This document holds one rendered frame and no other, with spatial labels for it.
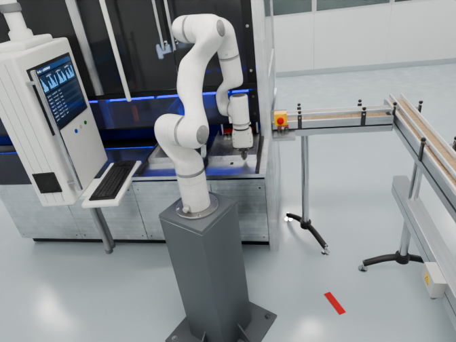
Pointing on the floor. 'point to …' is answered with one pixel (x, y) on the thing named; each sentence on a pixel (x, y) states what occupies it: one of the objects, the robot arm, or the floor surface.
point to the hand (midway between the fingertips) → (243, 155)
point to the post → (258, 22)
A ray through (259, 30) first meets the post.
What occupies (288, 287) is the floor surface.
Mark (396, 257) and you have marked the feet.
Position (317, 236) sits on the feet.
